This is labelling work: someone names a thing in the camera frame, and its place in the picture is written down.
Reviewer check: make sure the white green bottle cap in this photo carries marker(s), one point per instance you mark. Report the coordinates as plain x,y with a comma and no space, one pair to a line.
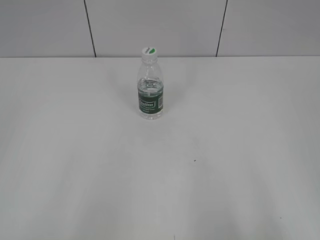
149,53

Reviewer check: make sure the clear plastic water bottle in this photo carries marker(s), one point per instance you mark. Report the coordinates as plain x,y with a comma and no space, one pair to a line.
150,88

